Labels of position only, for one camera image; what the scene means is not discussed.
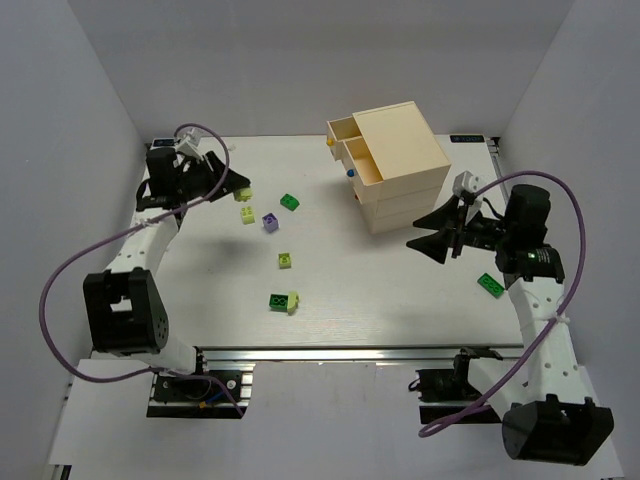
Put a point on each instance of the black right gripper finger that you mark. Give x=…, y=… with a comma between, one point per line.
x=435, y=246
x=452, y=215

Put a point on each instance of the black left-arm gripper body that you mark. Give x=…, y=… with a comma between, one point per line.
x=206, y=172

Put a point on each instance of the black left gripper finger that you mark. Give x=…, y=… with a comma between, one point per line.
x=224, y=191
x=232, y=178

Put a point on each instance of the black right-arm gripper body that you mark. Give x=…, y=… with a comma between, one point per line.
x=461, y=228

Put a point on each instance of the cream plastic drawer cabinet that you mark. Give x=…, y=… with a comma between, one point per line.
x=413, y=165

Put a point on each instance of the cream drawer blue knob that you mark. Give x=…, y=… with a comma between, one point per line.
x=363, y=161

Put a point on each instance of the cream drawer yellow knob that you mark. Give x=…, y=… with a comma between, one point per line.
x=340, y=130

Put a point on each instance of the lime green small lego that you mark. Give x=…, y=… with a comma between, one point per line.
x=243, y=194

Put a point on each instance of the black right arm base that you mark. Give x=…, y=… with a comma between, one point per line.
x=447, y=391

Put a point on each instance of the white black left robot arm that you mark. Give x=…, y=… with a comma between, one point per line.
x=126, y=315

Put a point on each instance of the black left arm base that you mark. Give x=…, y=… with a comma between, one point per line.
x=175, y=398

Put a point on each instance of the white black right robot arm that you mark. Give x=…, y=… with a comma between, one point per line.
x=546, y=412

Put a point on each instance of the black table label left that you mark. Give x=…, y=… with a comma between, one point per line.
x=163, y=143

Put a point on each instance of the black table label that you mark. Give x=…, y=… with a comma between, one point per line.
x=163, y=143
x=466, y=138

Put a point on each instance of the green flat lego right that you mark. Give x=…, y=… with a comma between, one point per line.
x=491, y=285

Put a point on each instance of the purple square lego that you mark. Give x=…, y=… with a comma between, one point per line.
x=270, y=222

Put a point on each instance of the dark green sloped lego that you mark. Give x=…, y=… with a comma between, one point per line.
x=289, y=202

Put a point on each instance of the black table label right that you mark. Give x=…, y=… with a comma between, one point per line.
x=466, y=138

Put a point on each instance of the lime green lego centre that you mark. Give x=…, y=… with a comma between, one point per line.
x=284, y=260

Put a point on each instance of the dark green lego front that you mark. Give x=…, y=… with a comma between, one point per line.
x=278, y=302

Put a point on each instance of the lime green lego front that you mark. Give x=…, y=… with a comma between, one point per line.
x=292, y=302

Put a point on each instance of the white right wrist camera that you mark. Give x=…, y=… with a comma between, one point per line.
x=467, y=182

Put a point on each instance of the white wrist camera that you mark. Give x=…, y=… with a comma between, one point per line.
x=467, y=182
x=187, y=143

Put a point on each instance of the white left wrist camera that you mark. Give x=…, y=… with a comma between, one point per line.
x=187, y=143

